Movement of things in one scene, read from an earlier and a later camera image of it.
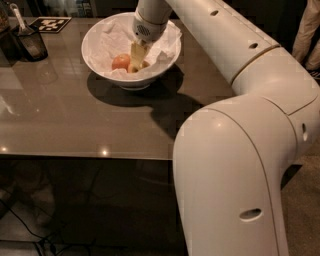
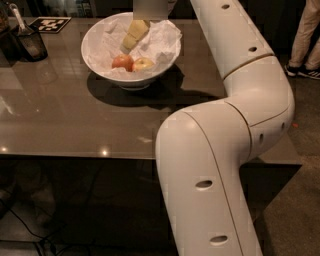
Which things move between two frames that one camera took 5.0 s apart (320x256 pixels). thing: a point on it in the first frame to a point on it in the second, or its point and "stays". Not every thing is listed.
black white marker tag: (50, 24) stays
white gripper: (146, 30) to (150, 9)
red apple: (120, 61) stays
